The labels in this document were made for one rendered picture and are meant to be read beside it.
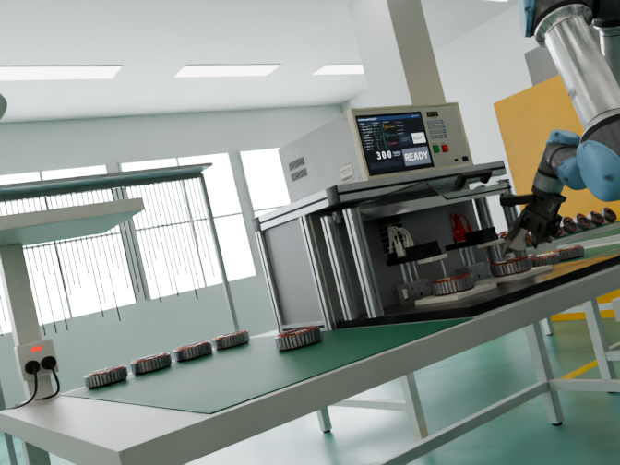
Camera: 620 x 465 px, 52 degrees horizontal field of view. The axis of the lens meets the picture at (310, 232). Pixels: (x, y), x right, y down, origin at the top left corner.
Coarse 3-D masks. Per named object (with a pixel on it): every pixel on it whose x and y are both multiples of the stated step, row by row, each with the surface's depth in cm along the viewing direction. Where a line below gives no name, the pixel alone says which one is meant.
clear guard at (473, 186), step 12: (432, 180) 152; (444, 180) 153; (468, 180) 157; (492, 180) 160; (396, 192) 159; (408, 192) 168; (420, 192) 178; (444, 192) 148; (456, 192) 150; (468, 192) 151; (480, 192) 153; (360, 204) 171
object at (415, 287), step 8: (416, 280) 177; (424, 280) 175; (400, 288) 175; (408, 288) 172; (416, 288) 173; (424, 288) 175; (400, 296) 175; (408, 296) 173; (416, 296) 173; (424, 296) 174
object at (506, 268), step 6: (516, 258) 181; (522, 258) 174; (528, 258) 174; (492, 264) 179; (498, 264) 175; (504, 264) 174; (510, 264) 173; (516, 264) 173; (522, 264) 173; (528, 264) 174; (492, 270) 178; (498, 270) 175; (504, 270) 174; (510, 270) 174; (516, 270) 173; (522, 270) 173; (498, 276) 176
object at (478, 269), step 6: (474, 264) 191; (480, 264) 189; (456, 270) 190; (462, 270) 188; (468, 270) 186; (474, 270) 187; (480, 270) 189; (474, 276) 187; (480, 276) 188; (486, 276) 190
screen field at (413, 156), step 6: (402, 150) 181; (408, 150) 182; (414, 150) 183; (420, 150) 185; (426, 150) 186; (408, 156) 182; (414, 156) 183; (420, 156) 184; (426, 156) 186; (408, 162) 181; (414, 162) 183; (420, 162) 184; (426, 162) 185
